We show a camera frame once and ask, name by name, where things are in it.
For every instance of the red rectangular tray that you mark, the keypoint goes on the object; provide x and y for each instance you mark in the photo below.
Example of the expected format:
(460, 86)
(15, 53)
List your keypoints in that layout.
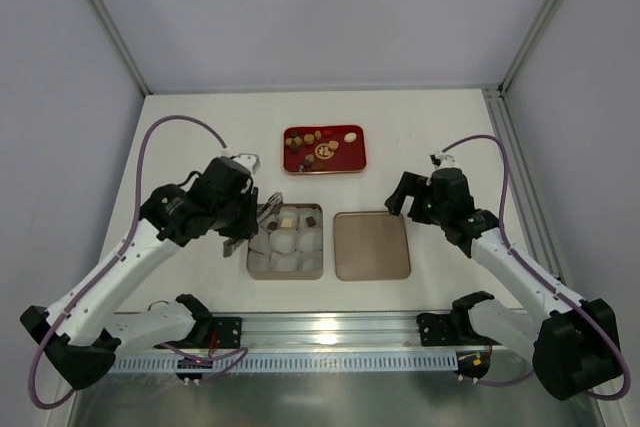
(329, 148)

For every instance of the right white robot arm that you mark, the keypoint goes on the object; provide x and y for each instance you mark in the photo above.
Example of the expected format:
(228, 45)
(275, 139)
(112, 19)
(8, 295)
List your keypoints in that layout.
(571, 344)

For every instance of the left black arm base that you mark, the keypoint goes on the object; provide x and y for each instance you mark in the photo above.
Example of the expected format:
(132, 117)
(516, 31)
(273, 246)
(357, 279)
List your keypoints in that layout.
(220, 332)

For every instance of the gold tin lid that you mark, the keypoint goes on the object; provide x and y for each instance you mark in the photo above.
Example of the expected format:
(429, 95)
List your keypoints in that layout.
(370, 246)

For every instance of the aluminium frame post right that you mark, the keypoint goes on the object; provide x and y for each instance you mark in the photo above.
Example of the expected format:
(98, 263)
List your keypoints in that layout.
(541, 21)

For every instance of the gold tin box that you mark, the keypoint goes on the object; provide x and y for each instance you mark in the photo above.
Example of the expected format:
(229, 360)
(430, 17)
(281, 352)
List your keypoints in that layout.
(288, 254)

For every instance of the aluminium frame post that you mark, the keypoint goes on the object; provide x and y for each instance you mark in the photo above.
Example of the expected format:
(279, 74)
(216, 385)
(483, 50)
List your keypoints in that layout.
(541, 21)
(117, 41)

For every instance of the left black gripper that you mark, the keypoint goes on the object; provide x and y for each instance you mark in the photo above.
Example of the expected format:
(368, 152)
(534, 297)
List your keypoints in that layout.
(245, 220)

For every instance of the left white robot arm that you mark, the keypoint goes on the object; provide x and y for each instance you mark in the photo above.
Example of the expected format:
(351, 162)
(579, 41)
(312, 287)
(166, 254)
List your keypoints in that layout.
(82, 335)

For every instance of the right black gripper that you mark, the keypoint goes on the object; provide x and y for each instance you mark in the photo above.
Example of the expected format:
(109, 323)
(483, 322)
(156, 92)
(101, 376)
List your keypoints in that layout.
(413, 192)

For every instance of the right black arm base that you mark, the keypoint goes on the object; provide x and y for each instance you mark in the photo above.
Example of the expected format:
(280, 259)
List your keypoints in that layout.
(453, 328)

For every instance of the white oval chocolate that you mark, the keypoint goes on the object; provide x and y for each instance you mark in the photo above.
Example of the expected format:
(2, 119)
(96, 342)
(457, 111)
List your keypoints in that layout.
(350, 137)

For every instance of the aluminium frame post left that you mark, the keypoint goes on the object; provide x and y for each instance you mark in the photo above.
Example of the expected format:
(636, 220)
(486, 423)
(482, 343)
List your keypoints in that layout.
(117, 41)

